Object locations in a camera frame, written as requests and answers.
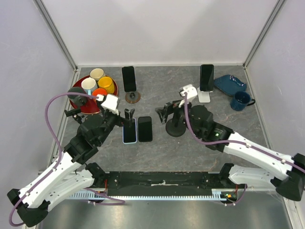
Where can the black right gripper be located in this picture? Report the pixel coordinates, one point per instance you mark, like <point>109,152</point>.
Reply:
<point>174,107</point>

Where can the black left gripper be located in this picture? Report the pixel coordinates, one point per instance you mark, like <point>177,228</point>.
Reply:
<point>121,120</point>

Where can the black phone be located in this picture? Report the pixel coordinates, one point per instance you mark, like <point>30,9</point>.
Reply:
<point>129,82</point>
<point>206,77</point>
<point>145,131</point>

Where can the light blue cased phone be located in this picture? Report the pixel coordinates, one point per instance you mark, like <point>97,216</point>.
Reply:
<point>129,133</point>

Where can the black round-base phone stand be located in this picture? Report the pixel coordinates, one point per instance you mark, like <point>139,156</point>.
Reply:
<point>75,114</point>

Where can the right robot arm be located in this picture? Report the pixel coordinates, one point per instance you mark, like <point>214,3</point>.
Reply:
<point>284,173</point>

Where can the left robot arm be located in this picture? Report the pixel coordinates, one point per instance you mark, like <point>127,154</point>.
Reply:
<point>70,172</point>

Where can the round wooden phone stand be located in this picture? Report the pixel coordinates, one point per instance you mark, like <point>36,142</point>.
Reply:
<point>132,97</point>

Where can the white phone stand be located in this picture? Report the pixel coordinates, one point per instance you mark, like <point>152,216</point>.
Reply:
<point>203,97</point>

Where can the black phone on white stand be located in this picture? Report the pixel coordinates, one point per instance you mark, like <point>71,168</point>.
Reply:
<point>206,77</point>

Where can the red round tray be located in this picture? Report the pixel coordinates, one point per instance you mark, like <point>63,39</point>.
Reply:
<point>91,107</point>

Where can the yellow mug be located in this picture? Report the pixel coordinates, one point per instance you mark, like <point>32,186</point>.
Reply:
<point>107,83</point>

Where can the orange mug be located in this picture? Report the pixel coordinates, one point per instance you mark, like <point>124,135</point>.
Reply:
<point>100,91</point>

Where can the cream beige mug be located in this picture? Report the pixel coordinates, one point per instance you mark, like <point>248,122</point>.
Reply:
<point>97,74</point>

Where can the dark green mug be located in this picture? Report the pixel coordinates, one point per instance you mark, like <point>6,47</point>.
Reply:
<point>78,100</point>

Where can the blue shell-shaped plate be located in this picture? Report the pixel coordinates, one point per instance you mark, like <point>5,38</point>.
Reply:
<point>229,84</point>

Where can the dark blue ceramic mug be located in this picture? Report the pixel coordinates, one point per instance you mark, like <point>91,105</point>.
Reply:
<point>241,100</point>

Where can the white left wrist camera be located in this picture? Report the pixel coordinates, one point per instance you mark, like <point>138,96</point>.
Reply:
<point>108,102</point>

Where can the white mug blue handle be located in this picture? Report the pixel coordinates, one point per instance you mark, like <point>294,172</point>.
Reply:
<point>89,85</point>

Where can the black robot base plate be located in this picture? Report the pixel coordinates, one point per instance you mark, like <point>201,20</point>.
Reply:
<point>162,184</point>

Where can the light blue cable duct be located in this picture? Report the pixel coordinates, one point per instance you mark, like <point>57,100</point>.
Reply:
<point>89,195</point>

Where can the aluminium corner frame post left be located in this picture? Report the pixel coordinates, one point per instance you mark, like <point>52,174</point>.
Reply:
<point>55,32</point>

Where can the aluminium corner frame post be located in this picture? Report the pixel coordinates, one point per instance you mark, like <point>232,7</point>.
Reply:
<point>267,26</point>
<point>55,32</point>

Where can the aluminium corner frame post right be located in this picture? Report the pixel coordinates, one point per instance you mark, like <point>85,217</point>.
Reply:
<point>267,26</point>

